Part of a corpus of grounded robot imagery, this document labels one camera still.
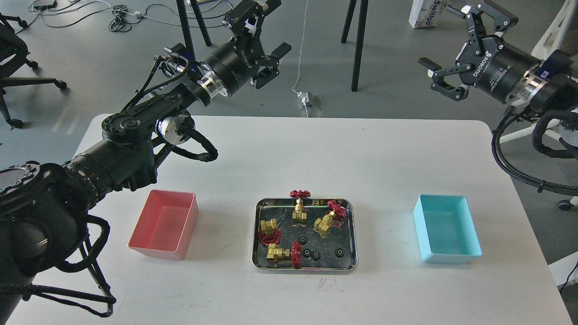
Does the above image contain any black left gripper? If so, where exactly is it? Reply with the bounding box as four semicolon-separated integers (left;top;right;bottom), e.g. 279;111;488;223
200;0;292;98

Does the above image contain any brass valve top red handle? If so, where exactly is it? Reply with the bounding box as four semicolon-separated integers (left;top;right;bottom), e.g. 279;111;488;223
289;190;311;227

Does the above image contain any black stand leg left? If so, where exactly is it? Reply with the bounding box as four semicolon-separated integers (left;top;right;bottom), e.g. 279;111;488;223
175;0;212;61

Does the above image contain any white power adapter on floor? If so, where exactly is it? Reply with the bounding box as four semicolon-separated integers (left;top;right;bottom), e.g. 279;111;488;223
297;91;320;109

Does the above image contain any light blue plastic box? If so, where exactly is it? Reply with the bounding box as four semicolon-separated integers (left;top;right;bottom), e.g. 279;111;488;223
413;194;483;264

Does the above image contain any brass valve red handle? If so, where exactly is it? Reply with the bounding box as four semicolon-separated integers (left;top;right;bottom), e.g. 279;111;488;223
289;190;311;227
258;218;281;245
266;241;302;268
313;200;347;238

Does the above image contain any white cable on floor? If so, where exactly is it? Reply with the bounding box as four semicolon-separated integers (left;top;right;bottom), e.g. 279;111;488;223
291;0;310;118

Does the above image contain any black stand leg right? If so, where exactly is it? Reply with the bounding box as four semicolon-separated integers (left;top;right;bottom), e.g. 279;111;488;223
340;0;369;92

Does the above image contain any white cardboard box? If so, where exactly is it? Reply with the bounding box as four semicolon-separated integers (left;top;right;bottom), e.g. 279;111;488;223
408;0;448;28

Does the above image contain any black office chair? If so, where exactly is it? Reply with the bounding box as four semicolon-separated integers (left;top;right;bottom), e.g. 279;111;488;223
0;15;67;129

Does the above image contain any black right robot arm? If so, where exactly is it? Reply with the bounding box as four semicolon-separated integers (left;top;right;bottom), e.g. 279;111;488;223
419;0;577;197

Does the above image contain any pink plastic box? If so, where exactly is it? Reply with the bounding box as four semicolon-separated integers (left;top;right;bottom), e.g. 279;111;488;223
128;189;199;260

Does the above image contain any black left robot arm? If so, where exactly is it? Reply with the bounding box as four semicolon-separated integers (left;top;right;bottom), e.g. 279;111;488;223
0;0;291;324

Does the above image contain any white office chair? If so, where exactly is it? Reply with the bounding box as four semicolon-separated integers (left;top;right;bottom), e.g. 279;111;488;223
493;0;577;211

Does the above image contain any cable bundle on floor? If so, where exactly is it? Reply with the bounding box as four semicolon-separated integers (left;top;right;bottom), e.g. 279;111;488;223
27;0;237;33

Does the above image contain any black stand leg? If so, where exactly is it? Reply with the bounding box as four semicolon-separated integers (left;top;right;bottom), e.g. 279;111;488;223
340;0;369;92
175;0;212;61

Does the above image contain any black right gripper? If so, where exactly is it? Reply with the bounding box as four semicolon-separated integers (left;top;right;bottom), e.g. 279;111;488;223
418;0;542;105

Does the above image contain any brass valve bottom red handle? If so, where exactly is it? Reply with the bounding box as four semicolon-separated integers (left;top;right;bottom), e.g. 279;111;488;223
266;241;302;268

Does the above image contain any shiny metal tray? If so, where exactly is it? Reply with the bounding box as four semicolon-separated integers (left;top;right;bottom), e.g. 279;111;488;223
252;197;358;274

